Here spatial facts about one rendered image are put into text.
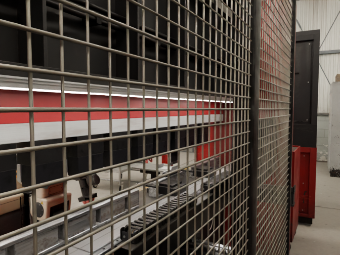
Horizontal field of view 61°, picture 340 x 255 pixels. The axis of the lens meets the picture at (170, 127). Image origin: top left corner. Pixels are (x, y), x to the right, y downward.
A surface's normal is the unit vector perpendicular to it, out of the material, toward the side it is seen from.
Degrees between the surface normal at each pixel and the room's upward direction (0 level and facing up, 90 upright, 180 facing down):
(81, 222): 90
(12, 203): 90
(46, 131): 90
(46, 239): 90
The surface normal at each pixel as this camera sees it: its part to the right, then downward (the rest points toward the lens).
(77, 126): 0.87, 0.04
